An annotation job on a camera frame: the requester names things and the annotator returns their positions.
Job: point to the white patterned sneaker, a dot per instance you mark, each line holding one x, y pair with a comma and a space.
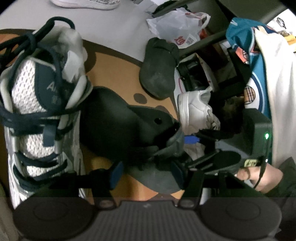
194, 109
87, 3

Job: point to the black suede clog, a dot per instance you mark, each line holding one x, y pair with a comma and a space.
111, 120
157, 71

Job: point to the person's right forearm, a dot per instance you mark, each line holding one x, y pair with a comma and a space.
286, 180

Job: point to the orange cartoon mat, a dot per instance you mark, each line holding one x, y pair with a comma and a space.
115, 69

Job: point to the white plastic bag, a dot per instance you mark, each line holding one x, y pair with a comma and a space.
175, 25

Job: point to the person's right hand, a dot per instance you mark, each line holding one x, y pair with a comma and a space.
270, 176

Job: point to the grey navy mesh sneaker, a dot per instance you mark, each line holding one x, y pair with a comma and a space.
34, 111

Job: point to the white garment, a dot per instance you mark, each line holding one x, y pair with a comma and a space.
279, 81

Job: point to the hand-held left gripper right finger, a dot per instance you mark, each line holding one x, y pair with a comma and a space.
178, 172

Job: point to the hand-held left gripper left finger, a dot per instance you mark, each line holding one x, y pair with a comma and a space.
116, 173

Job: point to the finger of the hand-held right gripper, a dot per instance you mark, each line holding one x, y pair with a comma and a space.
201, 160
192, 139

